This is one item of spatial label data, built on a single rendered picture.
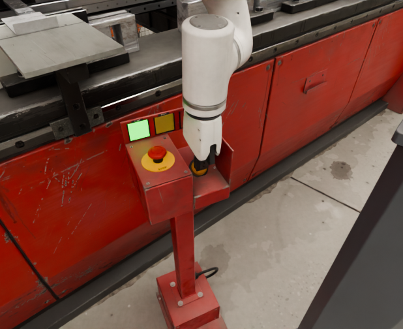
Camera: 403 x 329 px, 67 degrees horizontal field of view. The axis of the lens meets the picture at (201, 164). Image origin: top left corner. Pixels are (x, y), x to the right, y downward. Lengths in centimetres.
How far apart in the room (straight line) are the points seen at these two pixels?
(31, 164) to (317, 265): 118
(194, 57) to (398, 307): 54
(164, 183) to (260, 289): 86
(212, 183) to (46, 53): 42
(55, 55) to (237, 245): 112
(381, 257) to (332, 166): 140
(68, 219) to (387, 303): 79
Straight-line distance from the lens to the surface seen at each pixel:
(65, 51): 64
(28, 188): 86
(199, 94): 54
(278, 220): 159
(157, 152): 65
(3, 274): 105
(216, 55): 51
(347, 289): 70
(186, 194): 67
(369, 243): 58
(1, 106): 79
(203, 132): 58
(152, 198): 64
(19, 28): 76
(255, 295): 136
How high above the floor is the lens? 122
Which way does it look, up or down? 42 degrees down
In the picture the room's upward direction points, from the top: straight up
